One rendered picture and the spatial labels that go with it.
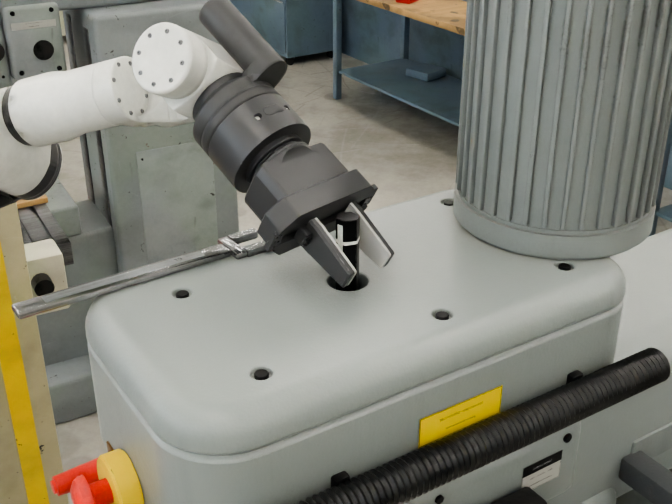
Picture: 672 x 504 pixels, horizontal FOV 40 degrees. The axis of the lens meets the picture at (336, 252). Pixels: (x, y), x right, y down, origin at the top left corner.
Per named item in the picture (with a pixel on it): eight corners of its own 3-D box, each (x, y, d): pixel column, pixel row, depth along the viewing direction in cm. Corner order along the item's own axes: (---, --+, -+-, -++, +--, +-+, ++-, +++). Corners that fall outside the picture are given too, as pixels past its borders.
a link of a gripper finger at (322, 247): (346, 289, 80) (303, 238, 82) (360, 267, 78) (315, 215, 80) (333, 295, 79) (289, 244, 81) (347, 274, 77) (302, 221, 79)
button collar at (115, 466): (125, 538, 77) (117, 483, 74) (100, 496, 81) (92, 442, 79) (148, 529, 78) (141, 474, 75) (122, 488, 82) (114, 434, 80)
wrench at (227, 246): (23, 326, 76) (21, 317, 76) (8, 306, 79) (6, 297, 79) (274, 249, 89) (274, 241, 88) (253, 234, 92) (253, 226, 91)
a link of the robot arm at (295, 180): (353, 233, 90) (279, 148, 94) (393, 166, 83) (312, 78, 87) (256, 277, 82) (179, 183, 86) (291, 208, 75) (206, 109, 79)
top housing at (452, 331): (199, 610, 70) (184, 444, 63) (84, 428, 90) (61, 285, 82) (626, 407, 93) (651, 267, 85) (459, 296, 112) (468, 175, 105)
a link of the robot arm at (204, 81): (181, 155, 82) (111, 70, 85) (242, 169, 91) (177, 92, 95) (264, 59, 79) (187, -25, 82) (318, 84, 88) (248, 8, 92)
